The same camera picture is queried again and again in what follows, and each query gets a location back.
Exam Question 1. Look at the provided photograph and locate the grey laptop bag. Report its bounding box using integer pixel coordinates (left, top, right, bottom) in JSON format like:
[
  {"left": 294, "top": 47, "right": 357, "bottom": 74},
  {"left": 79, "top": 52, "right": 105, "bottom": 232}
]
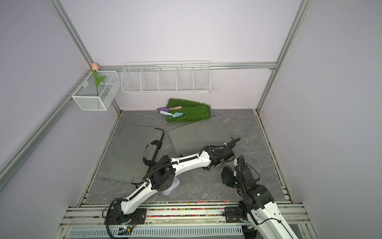
[
  {"left": 97, "top": 124, "right": 164, "bottom": 185},
  {"left": 169, "top": 117, "right": 232, "bottom": 156}
]

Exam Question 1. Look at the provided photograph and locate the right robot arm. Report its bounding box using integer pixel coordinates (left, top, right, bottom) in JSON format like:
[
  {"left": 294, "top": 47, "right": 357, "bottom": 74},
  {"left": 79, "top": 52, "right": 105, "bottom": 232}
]
[{"left": 221, "top": 155, "right": 298, "bottom": 239}]

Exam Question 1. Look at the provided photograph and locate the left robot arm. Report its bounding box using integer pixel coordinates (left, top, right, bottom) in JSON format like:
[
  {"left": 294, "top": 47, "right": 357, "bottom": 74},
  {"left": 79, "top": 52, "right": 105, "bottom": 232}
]
[{"left": 103, "top": 138, "right": 241, "bottom": 225}]

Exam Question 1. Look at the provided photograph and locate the white computer mouse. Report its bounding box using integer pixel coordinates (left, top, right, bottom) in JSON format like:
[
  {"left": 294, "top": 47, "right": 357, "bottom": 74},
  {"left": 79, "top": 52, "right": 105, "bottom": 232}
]
[{"left": 162, "top": 177, "right": 180, "bottom": 196}]

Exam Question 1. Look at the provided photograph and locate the green artificial grass mat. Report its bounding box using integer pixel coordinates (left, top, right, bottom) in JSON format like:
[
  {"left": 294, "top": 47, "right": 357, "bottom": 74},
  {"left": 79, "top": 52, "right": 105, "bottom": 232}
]
[{"left": 166, "top": 98, "right": 211, "bottom": 122}]

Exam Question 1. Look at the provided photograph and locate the teal garden trowel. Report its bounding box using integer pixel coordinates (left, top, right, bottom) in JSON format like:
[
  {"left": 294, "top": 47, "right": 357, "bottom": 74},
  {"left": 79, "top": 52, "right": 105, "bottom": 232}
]
[{"left": 160, "top": 111, "right": 183, "bottom": 118}]

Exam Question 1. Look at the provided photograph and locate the purple pink garden trowel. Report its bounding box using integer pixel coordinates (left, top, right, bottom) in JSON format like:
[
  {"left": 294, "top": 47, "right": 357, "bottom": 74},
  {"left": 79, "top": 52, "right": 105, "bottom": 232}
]
[{"left": 157, "top": 106, "right": 182, "bottom": 112}]

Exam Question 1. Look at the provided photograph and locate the small white mesh basket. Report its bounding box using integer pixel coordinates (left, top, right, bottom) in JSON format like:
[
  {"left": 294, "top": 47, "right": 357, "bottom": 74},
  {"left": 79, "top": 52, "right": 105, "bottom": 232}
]
[{"left": 72, "top": 71, "right": 121, "bottom": 111}]

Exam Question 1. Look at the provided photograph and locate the pink artificial tulip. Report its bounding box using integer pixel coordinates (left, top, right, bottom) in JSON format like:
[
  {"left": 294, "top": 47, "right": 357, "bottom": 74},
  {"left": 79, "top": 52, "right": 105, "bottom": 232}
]
[{"left": 92, "top": 63, "right": 105, "bottom": 96}]

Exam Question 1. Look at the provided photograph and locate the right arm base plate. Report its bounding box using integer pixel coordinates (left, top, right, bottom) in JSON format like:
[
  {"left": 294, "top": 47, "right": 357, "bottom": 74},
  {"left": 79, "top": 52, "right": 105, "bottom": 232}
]
[{"left": 222, "top": 207, "right": 248, "bottom": 223}]

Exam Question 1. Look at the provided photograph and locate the white vented cable duct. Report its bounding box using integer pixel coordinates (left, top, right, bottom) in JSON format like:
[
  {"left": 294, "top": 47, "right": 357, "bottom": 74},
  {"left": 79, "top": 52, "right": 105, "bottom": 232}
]
[{"left": 66, "top": 225, "right": 244, "bottom": 239}]

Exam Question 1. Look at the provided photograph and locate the long white wire basket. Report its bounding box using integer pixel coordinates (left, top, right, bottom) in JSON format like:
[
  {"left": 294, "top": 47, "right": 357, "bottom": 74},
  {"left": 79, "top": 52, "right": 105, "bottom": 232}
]
[{"left": 121, "top": 66, "right": 211, "bottom": 93}]

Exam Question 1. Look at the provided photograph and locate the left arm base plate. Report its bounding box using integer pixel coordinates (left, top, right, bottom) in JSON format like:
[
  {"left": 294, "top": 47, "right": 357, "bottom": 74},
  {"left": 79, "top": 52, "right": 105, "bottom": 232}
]
[{"left": 104, "top": 208, "right": 147, "bottom": 226}]

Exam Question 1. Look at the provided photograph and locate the aluminium wall rail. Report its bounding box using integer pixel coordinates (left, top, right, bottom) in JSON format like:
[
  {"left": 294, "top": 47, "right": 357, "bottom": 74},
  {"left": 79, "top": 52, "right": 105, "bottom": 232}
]
[{"left": 99, "top": 61, "right": 278, "bottom": 72}]

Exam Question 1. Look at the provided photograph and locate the aluminium front rail frame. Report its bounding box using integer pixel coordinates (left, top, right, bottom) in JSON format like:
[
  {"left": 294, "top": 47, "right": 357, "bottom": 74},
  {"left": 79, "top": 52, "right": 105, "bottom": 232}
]
[{"left": 53, "top": 201, "right": 318, "bottom": 239}]

